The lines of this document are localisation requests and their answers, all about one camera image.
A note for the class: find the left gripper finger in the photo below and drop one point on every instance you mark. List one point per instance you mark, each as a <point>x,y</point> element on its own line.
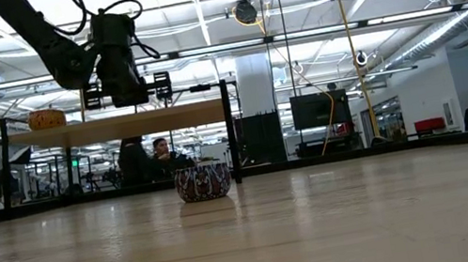
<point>93,97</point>
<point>162,85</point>

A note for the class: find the orange patterned candle tin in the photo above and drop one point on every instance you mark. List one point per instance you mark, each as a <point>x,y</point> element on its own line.
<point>46,119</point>

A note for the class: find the red patterned candle tin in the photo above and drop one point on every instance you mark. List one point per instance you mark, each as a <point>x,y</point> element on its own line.
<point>203,183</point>

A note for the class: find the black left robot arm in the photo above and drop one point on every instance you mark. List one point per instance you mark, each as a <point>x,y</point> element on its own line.
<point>59,55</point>

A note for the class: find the wooden shelf with black legs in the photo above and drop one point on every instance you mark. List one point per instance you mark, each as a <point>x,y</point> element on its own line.
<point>119,126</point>

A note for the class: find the person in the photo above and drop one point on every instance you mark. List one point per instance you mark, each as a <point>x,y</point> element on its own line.
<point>170,163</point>

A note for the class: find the long ceiling light strip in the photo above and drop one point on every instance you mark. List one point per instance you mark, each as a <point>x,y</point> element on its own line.
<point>317,31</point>

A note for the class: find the red seat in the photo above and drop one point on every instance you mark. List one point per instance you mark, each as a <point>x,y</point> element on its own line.
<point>429,124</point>

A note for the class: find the black wall screen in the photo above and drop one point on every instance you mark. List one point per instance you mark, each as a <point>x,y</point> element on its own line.
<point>320,109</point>

